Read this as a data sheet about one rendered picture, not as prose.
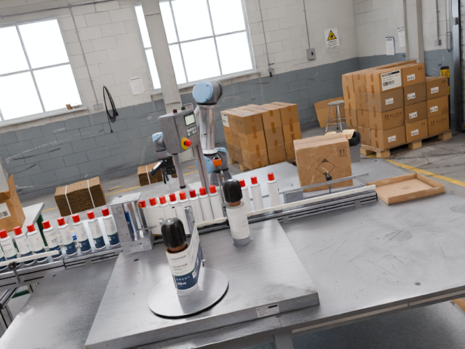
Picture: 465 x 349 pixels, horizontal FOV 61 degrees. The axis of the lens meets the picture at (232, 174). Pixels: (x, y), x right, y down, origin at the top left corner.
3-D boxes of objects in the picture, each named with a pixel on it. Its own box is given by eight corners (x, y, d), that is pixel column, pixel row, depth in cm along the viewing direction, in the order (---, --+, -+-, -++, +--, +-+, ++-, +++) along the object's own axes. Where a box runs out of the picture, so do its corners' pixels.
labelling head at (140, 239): (123, 255, 190) (108, 206, 183) (127, 243, 203) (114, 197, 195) (152, 248, 191) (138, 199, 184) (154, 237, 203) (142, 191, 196)
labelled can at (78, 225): (80, 254, 202) (68, 217, 196) (83, 249, 207) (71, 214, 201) (90, 252, 202) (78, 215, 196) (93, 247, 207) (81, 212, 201)
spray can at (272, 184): (272, 212, 207) (266, 175, 201) (270, 208, 212) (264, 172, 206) (282, 210, 207) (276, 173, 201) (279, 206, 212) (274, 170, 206)
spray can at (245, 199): (243, 219, 205) (236, 182, 200) (243, 215, 210) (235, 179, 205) (253, 217, 206) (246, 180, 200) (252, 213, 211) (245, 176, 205)
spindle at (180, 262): (175, 298, 144) (156, 228, 136) (176, 285, 153) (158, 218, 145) (199, 293, 145) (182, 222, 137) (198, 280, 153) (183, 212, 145)
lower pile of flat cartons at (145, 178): (140, 186, 631) (136, 174, 625) (140, 178, 682) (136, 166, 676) (180, 176, 642) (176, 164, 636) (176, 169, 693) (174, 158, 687)
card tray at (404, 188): (388, 205, 200) (387, 197, 199) (366, 189, 225) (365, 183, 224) (444, 192, 202) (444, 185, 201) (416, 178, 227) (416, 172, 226)
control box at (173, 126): (167, 154, 200) (158, 117, 194) (186, 145, 213) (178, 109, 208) (183, 153, 194) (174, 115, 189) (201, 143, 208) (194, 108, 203)
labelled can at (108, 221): (109, 248, 202) (98, 211, 197) (111, 243, 207) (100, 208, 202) (119, 246, 203) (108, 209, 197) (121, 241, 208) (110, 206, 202)
